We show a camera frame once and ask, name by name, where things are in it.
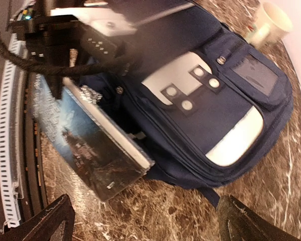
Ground dark blue hardcover book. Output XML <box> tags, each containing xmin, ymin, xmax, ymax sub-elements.
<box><xmin>33</xmin><ymin>75</ymin><xmax>154</xmax><ymax>201</ymax></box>

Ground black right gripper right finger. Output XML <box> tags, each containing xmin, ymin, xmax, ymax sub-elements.
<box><xmin>216</xmin><ymin>195</ymin><xmax>298</xmax><ymax>240</ymax></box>

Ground white cable duct strip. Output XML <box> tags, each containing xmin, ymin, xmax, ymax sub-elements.
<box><xmin>0</xmin><ymin>32</ymin><xmax>28</xmax><ymax>228</ymax></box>

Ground cream seashell mug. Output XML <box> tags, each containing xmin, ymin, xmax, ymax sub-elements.
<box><xmin>245</xmin><ymin>1</ymin><xmax>293</xmax><ymax>49</ymax></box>

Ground navy blue student backpack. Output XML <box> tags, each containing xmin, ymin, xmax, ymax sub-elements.
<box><xmin>81</xmin><ymin>1</ymin><xmax>293</xmax><ymax>206</ymax></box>

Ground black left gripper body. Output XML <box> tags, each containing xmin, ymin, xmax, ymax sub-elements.
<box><xmin>5</xmin><ymin>1</ymin><xmax>139</xmax><ymax>99</ymax></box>

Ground black front table rail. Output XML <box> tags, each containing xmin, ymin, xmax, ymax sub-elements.
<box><xmin>18</xmin><ymin>71</ymin><xmax>48</xmax><ymax>221</ymax></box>

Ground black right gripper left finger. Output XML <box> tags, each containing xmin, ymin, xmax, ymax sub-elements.
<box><xmin>0</xmin><ymin>194</ymin><xmax>75</xmax><ymax>241</ymax></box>

